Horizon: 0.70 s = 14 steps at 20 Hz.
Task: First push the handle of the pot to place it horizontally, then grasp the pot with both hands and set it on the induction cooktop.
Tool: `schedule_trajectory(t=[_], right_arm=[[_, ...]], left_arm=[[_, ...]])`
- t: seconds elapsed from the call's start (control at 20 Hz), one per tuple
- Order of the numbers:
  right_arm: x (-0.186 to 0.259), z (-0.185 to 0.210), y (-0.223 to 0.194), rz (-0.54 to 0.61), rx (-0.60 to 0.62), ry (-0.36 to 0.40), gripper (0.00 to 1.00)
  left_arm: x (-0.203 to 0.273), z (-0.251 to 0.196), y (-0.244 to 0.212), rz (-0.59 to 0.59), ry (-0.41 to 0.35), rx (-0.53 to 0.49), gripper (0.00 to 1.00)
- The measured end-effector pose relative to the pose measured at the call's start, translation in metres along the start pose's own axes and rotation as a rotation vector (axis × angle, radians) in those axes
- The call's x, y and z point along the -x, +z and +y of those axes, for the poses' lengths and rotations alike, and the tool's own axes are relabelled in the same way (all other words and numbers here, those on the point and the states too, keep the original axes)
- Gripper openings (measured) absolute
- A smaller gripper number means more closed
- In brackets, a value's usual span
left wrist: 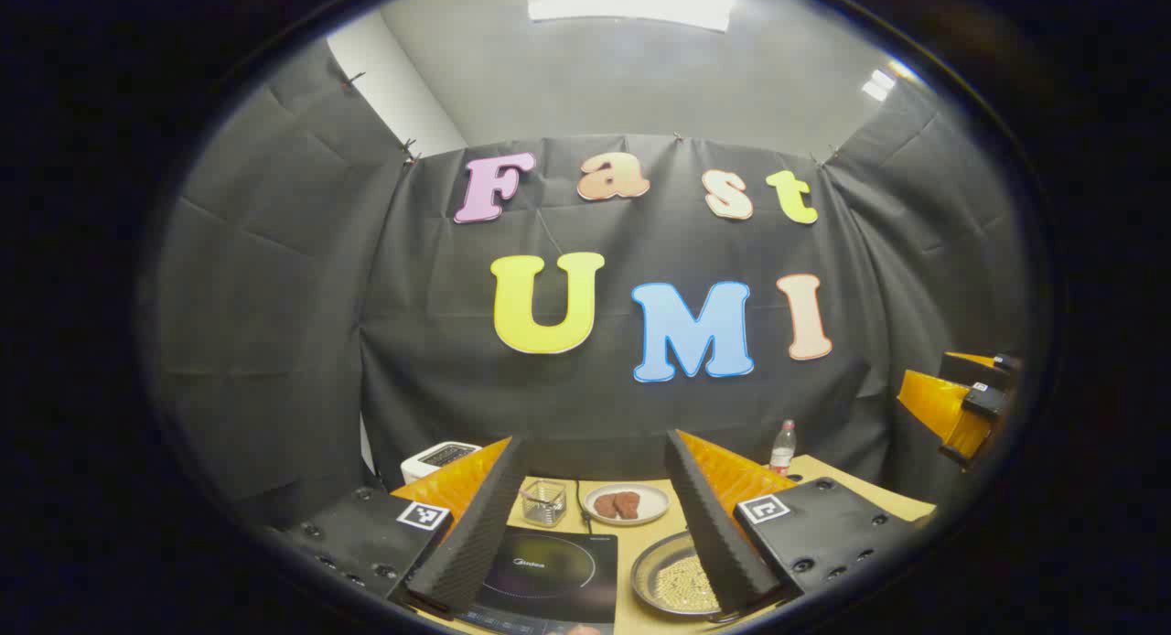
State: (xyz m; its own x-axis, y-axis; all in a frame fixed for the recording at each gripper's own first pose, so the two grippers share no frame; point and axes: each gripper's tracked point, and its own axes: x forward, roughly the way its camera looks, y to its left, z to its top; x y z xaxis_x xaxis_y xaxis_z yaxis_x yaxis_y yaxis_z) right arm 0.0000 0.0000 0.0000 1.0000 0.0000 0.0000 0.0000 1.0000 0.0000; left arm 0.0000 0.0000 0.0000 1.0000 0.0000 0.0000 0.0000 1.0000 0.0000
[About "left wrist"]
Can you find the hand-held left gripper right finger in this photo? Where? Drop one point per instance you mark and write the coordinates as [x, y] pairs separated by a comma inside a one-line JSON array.
[[714, 543]]

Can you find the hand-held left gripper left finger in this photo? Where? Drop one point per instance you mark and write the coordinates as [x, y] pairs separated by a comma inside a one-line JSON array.
[[476, 543]]

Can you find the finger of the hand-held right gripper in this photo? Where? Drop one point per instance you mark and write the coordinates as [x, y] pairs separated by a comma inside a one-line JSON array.
[[933, 402], [983, 371]]

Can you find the pile of soybeans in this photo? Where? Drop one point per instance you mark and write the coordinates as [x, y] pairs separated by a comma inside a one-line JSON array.
[[682, 585]]

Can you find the black induction cooktop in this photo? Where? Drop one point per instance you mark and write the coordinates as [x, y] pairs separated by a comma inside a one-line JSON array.
[[558, 571]]

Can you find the white round plate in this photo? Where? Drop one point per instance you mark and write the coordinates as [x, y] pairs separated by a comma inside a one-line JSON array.
[[651, 511]]

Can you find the white toaster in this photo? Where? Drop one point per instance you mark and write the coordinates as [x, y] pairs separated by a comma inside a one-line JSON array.
[[439, 457]]

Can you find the large brown meat patty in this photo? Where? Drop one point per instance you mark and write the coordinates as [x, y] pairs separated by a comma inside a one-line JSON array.
[[628, 504]]

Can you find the clear plastic water bottle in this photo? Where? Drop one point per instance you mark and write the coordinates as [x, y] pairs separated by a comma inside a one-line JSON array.
[[783, 452]]

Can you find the small brown meat patty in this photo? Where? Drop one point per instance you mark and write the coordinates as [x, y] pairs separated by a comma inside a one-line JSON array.
[[605, 505]]

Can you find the small ceiling light panel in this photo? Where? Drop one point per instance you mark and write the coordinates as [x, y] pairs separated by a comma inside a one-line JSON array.
[[878, 84]]

